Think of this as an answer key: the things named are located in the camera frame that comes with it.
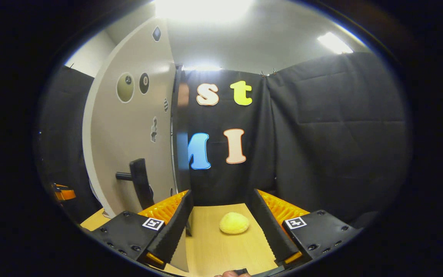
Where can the yellow plush toy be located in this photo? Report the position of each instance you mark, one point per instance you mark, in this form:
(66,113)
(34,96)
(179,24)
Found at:
(234,223)

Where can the light grey cabinet door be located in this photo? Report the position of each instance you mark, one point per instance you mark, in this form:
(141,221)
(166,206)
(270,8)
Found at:
(129,134)

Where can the long ceiling light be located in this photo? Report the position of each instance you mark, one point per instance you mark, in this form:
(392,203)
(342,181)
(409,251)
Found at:
(202,9)

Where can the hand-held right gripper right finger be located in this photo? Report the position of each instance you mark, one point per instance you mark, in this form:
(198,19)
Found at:
(269,227)

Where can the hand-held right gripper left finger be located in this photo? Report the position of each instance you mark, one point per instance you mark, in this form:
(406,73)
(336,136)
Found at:
(177,227)

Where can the dark grey cabinet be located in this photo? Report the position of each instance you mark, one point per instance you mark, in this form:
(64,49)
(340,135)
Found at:
(181,127)

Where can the small ceiling light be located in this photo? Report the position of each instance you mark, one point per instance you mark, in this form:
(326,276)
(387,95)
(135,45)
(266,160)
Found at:
(335,43)

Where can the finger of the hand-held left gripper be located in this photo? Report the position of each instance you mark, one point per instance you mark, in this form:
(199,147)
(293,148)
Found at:
(64,192)

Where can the black backdrop cloth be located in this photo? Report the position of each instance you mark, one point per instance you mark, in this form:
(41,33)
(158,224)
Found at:
(321,134)

